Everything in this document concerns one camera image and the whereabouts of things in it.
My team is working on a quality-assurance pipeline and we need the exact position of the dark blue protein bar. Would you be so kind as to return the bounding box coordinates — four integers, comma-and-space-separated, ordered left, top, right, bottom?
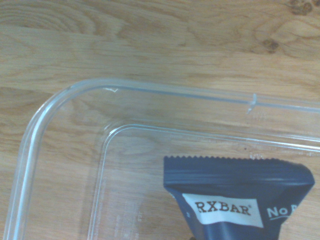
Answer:
162, 154, 316, 240

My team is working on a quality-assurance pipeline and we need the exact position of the clear plastic rectangular container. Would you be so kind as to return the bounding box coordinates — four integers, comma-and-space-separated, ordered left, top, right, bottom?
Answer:
0, 77, 320, 240

